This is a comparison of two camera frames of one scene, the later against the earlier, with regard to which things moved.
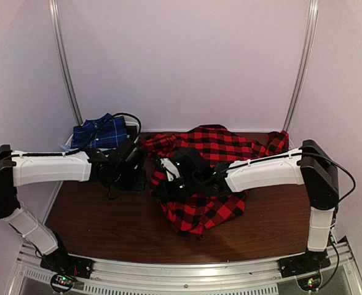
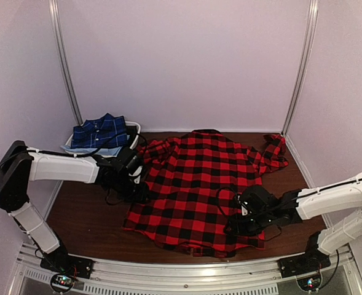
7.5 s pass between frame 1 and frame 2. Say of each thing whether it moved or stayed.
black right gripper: moved
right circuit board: stayed
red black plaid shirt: moved
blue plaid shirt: stayed
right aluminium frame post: stayed
